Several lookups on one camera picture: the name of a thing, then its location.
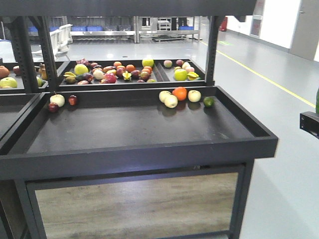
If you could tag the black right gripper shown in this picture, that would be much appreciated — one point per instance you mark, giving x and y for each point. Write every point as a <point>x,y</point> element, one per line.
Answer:
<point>309,122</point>

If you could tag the green lime front edge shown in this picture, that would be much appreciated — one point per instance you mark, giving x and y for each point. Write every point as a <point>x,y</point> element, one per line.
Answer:
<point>317,102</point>

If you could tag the black fruit display stand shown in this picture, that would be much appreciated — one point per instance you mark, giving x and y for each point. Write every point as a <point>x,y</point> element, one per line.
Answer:
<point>119,164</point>

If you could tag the red dragon fruit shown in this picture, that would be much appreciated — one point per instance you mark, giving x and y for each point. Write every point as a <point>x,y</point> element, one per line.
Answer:
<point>83,61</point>

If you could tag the green lime on tray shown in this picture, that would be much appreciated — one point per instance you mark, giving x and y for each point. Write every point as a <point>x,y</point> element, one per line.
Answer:
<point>208,102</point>

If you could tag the pale apple right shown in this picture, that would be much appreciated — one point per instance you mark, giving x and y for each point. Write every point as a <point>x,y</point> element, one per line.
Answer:
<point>194,96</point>

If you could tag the pale apple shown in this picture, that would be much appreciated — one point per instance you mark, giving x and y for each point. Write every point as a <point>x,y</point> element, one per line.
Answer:
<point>163,95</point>
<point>194,96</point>
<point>57,99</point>
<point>171,101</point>

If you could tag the yellow starfruit right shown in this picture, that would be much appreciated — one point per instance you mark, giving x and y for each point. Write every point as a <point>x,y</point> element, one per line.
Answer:
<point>192,76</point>

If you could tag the yellow starfruit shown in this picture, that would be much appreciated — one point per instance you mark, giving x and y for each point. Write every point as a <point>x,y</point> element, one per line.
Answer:
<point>69,74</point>
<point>192,76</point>
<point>127,76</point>

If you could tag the large orange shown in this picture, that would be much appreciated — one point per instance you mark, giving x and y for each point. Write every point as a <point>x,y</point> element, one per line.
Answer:
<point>180,93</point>

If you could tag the big green apple right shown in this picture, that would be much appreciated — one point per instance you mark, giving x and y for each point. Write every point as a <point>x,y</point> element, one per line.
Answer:
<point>180,75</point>

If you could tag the pale apple centre front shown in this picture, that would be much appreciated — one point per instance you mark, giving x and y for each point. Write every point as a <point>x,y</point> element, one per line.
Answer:
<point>171,101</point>

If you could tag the pale apple centre back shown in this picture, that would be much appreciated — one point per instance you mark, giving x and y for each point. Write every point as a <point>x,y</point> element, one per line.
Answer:
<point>163,95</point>

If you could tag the yellow-green pomelo back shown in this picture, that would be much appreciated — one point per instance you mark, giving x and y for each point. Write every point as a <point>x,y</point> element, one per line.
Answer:
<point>148,62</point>

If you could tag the yellow-green pomelo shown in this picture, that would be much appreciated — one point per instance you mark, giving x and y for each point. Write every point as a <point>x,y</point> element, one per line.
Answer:
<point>80,69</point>
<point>148,62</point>

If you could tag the yellow starfruit centre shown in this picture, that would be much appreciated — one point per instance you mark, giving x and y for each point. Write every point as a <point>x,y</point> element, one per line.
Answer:
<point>127,76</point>

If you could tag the large red apple centre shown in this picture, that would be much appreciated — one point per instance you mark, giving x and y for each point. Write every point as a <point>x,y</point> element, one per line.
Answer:
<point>110,78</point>

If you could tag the yellow-green pomelo left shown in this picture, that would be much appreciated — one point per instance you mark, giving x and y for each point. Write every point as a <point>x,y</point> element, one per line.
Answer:
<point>80,69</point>

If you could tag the dark red apple front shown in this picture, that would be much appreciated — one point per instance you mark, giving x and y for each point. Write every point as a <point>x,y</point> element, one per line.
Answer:
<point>73,100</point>

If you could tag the yellow starfruit left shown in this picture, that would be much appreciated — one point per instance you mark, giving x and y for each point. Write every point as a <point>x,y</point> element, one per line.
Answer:
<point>69,74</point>

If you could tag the pale apple front left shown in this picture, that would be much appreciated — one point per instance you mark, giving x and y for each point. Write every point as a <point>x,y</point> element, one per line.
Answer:
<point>57,99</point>

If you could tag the small red apple left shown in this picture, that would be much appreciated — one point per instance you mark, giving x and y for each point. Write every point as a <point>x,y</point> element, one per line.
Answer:
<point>53,107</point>

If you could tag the green apple far left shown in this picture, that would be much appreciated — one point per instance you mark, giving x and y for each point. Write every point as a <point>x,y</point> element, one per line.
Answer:
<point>8,82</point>

